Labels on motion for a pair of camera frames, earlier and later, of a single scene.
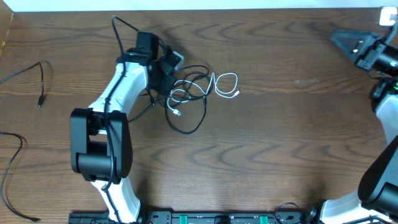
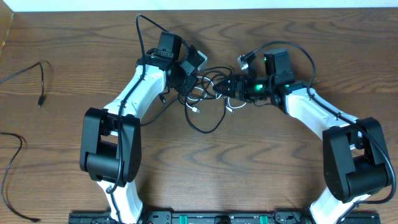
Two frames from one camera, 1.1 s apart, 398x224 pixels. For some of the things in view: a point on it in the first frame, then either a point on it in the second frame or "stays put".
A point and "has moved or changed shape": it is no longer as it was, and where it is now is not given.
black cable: (205, 102) to (188, 117)
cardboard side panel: (6, 17) stays put
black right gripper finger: (355, 43) to (230, 87)
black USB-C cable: (40, 102) stays put
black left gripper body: (163, 82) to (183, 80)
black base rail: (199, 217) stays put
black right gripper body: (377, 56) to (255, 89)
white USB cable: (219, 91) has moved or changed shape
